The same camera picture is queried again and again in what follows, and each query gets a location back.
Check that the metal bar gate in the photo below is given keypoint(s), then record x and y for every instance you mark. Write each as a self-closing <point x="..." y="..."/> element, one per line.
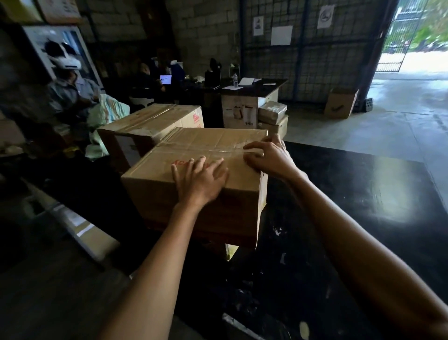
<point x="392" y="64"/>

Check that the white round symbol sign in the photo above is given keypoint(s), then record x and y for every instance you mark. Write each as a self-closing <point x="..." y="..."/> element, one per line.
<point x="326" y="16"/>

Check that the flat white paper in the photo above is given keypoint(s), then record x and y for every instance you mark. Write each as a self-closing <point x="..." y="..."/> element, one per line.
<point x="232" y="87"/>

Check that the white headset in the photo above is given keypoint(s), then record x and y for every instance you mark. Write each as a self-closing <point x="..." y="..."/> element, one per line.
<point x="68" y="63"/>

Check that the white sign dark figure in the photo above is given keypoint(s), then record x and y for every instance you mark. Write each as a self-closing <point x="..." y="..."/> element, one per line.
<point x="258" y="26"/>

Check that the white printed carton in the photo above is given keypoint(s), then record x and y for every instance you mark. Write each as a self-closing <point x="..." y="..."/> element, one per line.
<point x="59" y="10"/>

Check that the person's right hand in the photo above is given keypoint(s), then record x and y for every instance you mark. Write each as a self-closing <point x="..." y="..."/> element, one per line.
<point x="278" y="161"/>

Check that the dark work desk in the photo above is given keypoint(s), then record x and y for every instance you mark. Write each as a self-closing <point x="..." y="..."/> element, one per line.
<point x="269" y="85"/>

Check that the person's left hand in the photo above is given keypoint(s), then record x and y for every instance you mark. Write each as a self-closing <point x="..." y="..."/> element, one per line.
<point x="201" y="184"/>

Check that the parked motorbike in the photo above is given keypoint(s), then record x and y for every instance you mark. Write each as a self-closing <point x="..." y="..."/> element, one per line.
<point x="395" y="47"/>

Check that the plain small cardboard box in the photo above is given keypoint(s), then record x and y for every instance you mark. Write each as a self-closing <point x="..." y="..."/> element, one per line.
<point x="276" y="130"/>

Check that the black table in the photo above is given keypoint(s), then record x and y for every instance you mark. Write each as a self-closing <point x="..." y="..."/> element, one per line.
<point x="350" y="210"/>

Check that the black desk monitor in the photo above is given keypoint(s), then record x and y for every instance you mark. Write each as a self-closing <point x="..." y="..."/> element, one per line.
<point x="212" y="77"/>

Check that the folded white paper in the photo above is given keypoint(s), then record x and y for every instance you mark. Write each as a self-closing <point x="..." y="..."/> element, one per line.
<point x="248" y="81"/>

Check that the clear plastic water bottle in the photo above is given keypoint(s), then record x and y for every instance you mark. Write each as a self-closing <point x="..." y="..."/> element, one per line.
<point x="235" y="81"/>

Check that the small wrapped cardboard box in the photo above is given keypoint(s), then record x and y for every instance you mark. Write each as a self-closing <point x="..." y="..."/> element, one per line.
<point x="272" y="112"/>

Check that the white plastic chair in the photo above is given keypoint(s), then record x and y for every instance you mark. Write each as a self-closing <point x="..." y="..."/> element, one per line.
<point x="141" y="101"/>

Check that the green tree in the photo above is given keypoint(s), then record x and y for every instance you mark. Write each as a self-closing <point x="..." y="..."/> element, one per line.
<point x="434" y="24"/>

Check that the cardboard box check mark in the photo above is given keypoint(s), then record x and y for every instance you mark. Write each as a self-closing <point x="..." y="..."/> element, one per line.
<point x="341" y="105"/>

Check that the person's right forearm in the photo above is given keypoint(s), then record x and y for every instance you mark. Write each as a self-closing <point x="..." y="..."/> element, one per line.
<point x="371" y="259"/>

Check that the open laptop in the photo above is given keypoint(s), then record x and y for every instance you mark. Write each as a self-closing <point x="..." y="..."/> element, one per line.
<point x="166" y="79"/>

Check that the large cardboard box white labels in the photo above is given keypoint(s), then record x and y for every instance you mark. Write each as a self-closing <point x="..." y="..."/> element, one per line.
<point x="238" y="112"/>

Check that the blank white sheet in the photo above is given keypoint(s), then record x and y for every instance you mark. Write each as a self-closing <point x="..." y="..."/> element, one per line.
<point x="281" y="35"/>

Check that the black plastic crate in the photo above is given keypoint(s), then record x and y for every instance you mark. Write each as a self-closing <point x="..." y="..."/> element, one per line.
<point x="367" y="105"/>

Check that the yellow carton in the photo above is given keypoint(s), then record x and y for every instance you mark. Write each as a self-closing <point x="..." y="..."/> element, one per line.
<point x="21" y="10"/>

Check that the person's left forearm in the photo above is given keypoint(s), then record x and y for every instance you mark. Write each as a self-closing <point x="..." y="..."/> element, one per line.
<point x="157" y="280"/>

